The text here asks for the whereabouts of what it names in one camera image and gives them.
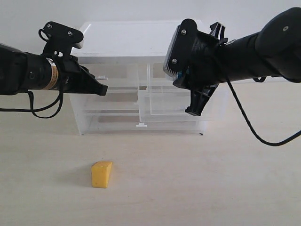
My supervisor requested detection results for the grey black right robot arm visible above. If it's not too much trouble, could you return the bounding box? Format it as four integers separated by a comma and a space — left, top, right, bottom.
168, 7, 301, 116

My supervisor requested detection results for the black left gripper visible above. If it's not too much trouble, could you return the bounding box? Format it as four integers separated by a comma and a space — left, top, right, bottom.
51, 55, 108, 96

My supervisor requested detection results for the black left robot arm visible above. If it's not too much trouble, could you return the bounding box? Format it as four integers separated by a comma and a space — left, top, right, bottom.
0, 44, 108, 96

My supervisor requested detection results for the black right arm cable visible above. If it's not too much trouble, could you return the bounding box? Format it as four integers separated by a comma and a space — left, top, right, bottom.
211, 42, 301, 147

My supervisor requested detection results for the yellow cheese wedge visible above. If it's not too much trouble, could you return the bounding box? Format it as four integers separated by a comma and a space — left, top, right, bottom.
91, 161, 113, 188

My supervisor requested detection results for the white plastic drawer cabinet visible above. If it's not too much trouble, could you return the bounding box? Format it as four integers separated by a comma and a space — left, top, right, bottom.
69, 20, 230, 136

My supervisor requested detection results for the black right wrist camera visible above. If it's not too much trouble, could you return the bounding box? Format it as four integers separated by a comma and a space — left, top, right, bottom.
163, 18, 198, 81

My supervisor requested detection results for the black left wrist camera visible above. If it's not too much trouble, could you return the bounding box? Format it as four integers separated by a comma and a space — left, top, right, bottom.
38, 21, 84, 58

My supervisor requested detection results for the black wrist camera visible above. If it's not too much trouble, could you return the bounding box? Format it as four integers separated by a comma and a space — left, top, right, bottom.
38, 21, 84, 58
163, 18, 198, 81

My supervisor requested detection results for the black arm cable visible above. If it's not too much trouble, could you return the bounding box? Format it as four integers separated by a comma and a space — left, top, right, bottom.
0, 70, 71, 119
211, 42, 301, 147

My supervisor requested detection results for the white bottle teal label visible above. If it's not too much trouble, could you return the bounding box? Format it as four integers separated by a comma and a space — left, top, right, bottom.
176, 67, 190, 80

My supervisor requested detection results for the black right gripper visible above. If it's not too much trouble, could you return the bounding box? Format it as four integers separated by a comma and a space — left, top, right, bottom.
173, 22, 228, 116

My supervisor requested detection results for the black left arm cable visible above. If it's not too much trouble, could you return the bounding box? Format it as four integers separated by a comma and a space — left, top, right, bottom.
0, 70, 71, 119

